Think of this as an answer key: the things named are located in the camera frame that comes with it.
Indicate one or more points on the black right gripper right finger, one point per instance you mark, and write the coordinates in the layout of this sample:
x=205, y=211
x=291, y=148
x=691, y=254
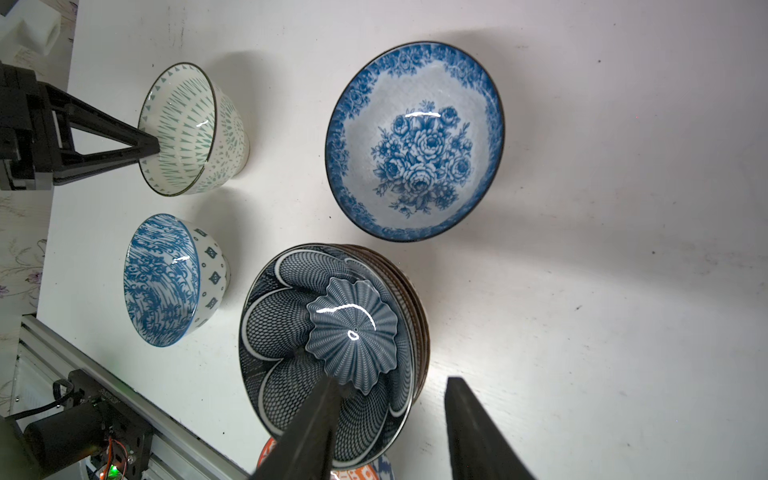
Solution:
x=477, y=448

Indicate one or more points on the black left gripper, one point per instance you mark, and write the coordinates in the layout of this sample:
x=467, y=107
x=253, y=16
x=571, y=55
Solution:
x=37, y=119

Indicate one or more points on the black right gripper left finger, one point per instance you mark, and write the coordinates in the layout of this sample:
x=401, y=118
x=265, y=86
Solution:
x=305, y=450

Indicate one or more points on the orange patterned bowl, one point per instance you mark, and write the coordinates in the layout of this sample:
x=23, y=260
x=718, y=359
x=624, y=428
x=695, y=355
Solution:
x=379, y=469

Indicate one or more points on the pink striped bowl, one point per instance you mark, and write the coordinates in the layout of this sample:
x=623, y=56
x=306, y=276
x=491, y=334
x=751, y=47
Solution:
x=420, y=322

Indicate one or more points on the white green patterned bowl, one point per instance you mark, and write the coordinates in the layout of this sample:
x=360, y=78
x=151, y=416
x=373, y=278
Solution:
x=201, y=135

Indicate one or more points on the dark navy petal bowl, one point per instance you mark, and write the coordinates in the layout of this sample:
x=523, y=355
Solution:
x=317, y=310

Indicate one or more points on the blue floral swirl bowl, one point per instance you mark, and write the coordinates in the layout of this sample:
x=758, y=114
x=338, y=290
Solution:
x=174, y=279

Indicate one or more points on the blue rose bowl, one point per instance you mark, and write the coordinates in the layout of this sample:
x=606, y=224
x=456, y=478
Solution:
x=414, y=142

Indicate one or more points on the aluminium front rail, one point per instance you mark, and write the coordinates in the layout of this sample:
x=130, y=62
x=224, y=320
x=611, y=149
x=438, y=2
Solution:
x=43, y=357

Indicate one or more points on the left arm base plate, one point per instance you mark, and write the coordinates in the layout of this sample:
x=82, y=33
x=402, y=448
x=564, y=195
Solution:
x=85, y=420

